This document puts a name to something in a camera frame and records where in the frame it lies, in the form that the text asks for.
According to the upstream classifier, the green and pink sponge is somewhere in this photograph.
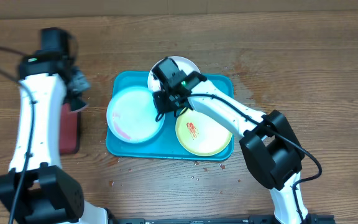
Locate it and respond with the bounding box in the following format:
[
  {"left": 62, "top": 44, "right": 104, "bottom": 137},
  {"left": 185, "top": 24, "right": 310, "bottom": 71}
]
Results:
[{"left": 69, "top": 98, "right": 88, "bottom": 113}]

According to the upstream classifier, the light blue plate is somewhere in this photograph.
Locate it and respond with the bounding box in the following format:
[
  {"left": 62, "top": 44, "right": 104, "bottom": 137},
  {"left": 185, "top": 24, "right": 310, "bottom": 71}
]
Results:
[{"left": 106, "top": 86, "right": 165, "bottom": 144}]

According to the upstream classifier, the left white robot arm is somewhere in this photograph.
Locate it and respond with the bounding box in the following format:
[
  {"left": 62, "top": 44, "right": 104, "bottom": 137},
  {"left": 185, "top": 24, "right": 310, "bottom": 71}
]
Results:
[{"left": 0, "top": 27, "right": 115, "bottom": 223}]

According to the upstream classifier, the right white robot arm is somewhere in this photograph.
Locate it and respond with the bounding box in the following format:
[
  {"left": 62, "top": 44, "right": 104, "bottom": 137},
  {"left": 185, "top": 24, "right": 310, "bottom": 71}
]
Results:
[{"left": 150, "top": 57, "right": 309, "bottom": 223}]

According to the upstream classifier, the black tray with red liquid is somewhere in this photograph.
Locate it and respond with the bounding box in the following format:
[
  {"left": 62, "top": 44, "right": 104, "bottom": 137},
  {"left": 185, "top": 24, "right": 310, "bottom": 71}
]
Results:
[{"left": 59, "top": 103, "right": 81, "bottom": 155}]

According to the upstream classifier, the teal plastic serving tray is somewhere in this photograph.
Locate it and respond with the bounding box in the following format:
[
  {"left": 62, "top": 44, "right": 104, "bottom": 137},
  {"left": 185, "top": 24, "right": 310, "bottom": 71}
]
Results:
[{"left": 106, "top": 71, "right": 234, "bottom": 161}]

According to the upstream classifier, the white plate with red stain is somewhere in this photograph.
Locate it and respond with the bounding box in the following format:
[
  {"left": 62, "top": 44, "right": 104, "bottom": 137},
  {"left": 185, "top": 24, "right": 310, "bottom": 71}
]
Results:
[{"left": 147, "top": 56, "right": 200, "bottom": 92}]

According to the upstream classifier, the yellow-green plate with red stain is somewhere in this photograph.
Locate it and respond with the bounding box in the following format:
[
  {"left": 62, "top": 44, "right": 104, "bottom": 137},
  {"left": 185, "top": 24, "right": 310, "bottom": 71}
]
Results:
[{"left": 175, "top": 109, "right": 232, "bottom": 157}]

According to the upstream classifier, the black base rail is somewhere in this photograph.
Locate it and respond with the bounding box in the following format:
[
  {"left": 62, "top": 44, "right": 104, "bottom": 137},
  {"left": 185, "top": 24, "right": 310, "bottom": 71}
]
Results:
[{"left": 109, "top": 214, "right": 336, "bottom": 224}]

